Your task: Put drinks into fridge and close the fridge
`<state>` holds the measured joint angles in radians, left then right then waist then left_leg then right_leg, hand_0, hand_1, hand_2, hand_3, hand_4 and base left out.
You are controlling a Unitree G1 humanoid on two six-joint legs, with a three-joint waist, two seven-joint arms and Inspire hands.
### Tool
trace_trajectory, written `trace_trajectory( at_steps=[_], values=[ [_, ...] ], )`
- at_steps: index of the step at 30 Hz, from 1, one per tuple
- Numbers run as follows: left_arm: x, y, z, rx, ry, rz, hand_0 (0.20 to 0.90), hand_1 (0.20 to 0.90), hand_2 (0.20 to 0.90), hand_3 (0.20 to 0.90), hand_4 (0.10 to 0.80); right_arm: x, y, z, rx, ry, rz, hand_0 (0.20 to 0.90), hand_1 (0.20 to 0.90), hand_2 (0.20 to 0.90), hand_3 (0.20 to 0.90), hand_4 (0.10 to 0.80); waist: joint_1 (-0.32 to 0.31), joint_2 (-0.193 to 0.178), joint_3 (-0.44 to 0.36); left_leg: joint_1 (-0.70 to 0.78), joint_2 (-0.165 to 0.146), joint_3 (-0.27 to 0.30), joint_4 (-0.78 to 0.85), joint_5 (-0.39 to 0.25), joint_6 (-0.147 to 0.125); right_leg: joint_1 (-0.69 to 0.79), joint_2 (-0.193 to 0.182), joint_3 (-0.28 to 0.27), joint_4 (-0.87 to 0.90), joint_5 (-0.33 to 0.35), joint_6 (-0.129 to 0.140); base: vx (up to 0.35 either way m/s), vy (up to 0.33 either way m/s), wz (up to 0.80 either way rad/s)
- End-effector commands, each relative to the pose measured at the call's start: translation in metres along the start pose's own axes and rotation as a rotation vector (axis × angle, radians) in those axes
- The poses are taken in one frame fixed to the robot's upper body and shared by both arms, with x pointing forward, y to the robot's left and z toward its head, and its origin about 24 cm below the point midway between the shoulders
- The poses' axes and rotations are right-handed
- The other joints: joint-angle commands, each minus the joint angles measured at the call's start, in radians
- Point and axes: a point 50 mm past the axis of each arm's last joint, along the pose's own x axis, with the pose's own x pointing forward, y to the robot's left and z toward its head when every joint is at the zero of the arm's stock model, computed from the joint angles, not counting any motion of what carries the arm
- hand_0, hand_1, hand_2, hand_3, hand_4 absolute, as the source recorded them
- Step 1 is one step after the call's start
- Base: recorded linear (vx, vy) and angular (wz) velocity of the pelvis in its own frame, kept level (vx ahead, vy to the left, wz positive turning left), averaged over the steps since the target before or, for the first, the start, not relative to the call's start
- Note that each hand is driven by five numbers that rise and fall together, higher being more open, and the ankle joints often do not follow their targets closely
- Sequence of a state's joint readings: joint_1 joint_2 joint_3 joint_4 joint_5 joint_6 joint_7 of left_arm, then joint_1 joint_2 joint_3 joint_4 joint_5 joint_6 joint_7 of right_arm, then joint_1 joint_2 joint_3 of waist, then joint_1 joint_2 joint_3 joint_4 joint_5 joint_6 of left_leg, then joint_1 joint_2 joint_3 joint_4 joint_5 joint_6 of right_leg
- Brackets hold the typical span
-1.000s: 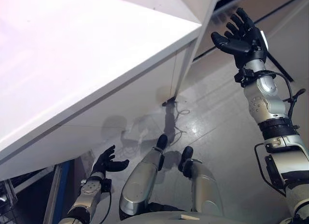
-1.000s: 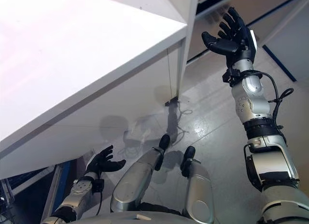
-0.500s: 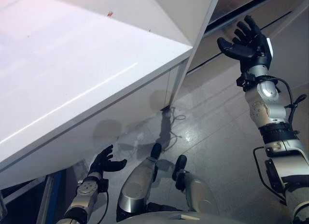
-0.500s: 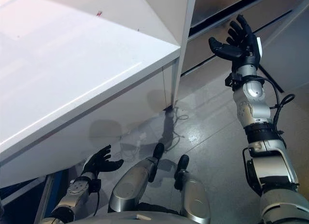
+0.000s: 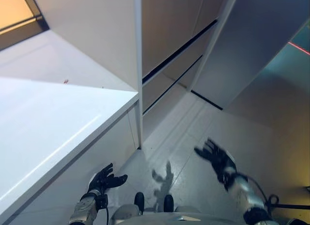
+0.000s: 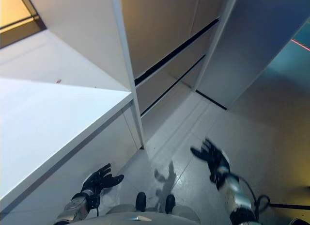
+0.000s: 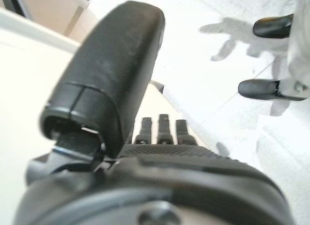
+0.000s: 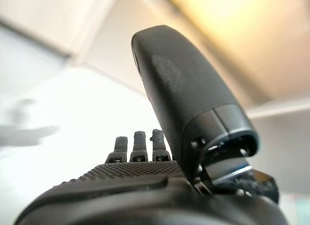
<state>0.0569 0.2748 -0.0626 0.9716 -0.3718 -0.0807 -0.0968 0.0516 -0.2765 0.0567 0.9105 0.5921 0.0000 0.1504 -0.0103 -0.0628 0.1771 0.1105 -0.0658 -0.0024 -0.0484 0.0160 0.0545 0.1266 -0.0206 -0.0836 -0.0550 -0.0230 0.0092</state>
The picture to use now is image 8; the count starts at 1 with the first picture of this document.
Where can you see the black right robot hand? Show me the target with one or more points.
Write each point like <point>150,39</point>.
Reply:
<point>179,89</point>

